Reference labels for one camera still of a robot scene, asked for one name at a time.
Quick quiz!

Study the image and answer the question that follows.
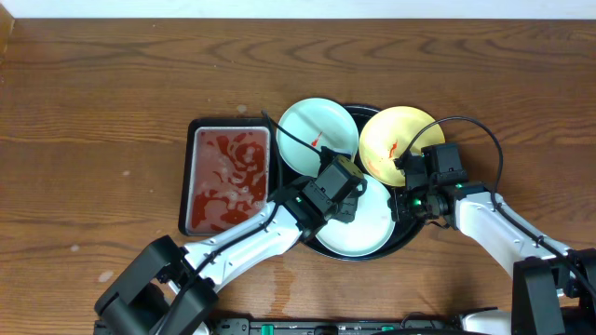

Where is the light blue plate bottom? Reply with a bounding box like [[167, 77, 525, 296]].
[[317, 174, 395, 258]]

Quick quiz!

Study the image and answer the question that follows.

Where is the light blue plate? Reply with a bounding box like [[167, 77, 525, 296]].
[[317, 174, 395, 258], [277, 98, 359, 177]]

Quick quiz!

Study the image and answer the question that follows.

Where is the yellow plate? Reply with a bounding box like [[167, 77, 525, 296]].
[[359, 106, 435, 187]]

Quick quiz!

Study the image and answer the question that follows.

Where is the light blue plate top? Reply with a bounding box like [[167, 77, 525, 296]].
[[277, 98, 359, 177]]

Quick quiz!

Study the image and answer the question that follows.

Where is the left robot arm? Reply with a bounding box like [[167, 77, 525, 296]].
[[94, 176, 367, 334]]

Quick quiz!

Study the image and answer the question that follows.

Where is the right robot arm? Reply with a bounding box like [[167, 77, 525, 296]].
[[395, 148, 595, 334]]

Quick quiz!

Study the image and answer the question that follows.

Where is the round black tray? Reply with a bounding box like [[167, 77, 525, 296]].
[[282, 104, 423, 261]]

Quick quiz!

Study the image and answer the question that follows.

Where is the rectangular black water tray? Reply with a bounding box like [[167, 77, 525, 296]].
[[178, 118, 276, 236]]

